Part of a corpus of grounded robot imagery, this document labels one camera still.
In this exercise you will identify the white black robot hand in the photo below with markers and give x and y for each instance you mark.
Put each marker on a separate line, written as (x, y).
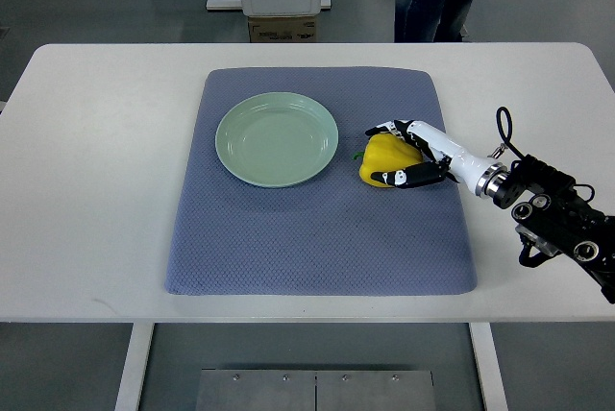
(443, 158)

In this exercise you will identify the yellow bell pepper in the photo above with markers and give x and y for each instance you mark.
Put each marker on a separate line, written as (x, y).
(385, 152)

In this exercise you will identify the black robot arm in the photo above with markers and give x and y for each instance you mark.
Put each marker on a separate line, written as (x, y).
(553, 213)

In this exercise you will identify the light green plate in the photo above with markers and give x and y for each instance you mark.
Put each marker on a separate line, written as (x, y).
(276, 139)

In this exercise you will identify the blue-grey quilted mat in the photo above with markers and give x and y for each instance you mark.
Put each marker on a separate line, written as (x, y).
(333, 235)

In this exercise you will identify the cardboard box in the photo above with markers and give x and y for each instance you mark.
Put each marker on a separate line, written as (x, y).
(283, 29)

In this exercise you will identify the white right table leg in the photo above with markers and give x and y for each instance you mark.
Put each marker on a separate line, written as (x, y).
(488, 368)

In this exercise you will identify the white table leg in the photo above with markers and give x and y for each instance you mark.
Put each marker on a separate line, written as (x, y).
(488, 368)
(135, 366)

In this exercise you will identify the white left table leg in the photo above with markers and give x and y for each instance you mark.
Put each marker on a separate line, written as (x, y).
(135, 366)

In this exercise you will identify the grey metal base plate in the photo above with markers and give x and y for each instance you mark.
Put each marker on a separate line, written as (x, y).
(315, 390)

